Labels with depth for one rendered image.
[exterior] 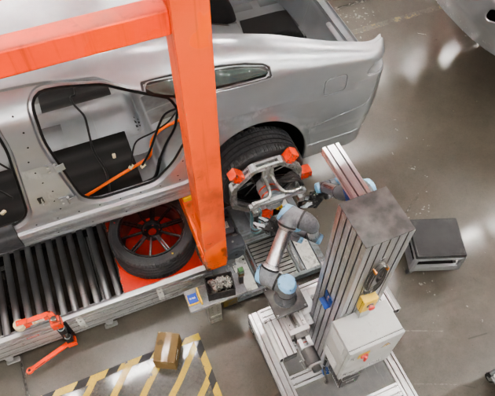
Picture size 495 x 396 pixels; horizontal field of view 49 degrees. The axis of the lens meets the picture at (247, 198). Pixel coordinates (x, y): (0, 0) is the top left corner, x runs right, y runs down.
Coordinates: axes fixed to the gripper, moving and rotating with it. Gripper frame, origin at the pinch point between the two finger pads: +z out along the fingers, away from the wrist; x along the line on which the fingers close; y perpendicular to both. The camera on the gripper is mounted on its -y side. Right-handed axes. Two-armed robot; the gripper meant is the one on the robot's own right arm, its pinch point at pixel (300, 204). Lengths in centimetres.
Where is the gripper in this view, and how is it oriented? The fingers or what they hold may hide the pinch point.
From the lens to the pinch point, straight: 385.3
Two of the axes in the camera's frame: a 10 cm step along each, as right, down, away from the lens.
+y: 0.0, -5.5, -8.3
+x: 3.8, 7.7, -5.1
